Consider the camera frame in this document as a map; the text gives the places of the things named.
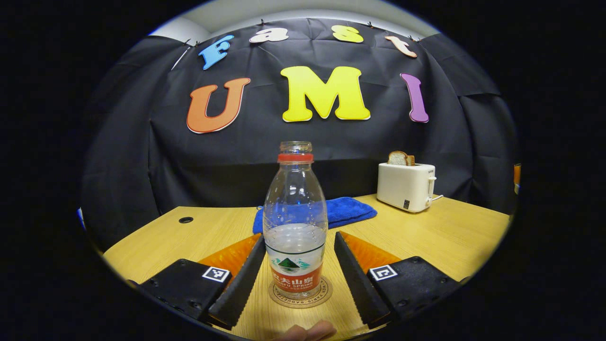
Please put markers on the white toaster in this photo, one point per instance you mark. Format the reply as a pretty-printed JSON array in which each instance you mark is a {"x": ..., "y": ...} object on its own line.
[{"x": 405, "y": 187}]

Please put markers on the bread slice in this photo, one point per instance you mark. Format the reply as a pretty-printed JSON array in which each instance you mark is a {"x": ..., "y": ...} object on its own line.
[{"x": 399, "y": 158}]

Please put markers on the clear plastic water bottle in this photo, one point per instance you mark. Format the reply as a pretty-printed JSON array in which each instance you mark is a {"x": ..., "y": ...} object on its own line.
[{"x": 294, "y": 208}]

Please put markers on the round wooden coaster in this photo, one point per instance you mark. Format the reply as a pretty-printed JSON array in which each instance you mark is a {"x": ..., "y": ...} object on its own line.
[{"x": 300, "y": 304}]

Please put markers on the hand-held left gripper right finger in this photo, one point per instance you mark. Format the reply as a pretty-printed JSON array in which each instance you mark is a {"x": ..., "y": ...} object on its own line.
[{"x": 357, "y": 284}]

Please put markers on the blue folded towel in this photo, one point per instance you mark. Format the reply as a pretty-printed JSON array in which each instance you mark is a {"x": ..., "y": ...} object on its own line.
[{"x": 348, "y": 210}]

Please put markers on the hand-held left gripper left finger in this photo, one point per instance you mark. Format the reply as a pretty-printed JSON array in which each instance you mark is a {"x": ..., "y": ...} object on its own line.
[{"x": 241, "y": 286}]

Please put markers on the black backdrop cloth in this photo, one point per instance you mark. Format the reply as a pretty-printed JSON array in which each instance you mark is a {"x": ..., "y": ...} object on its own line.
[{"x": 236, "y": 156}]

